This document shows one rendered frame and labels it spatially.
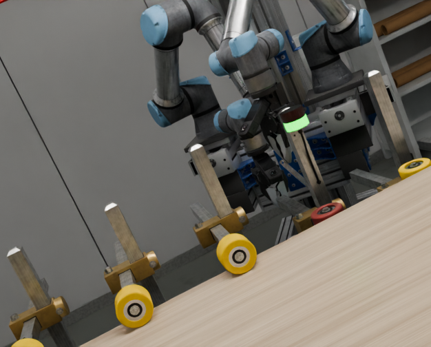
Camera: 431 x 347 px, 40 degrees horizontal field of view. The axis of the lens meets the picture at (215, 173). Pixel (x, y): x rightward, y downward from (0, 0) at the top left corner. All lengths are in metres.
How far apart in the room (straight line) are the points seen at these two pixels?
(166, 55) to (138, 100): 2.06
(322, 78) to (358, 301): 1.30
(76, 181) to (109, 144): 0.33
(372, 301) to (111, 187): 3.23
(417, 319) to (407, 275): 0.14
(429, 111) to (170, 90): 3.05
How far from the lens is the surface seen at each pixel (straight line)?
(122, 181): 4.13
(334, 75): 2.22
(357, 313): 1.02
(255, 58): 1.57
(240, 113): 1.79
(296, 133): 1.54
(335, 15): 2.10
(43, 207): 4.13
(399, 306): 1.00
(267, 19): 2.43
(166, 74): 2.12
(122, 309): 1.31
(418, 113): 4.87
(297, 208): 1.70
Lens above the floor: 1.40
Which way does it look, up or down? 12 degrees down
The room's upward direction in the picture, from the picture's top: 24 degrees counter-clockwise
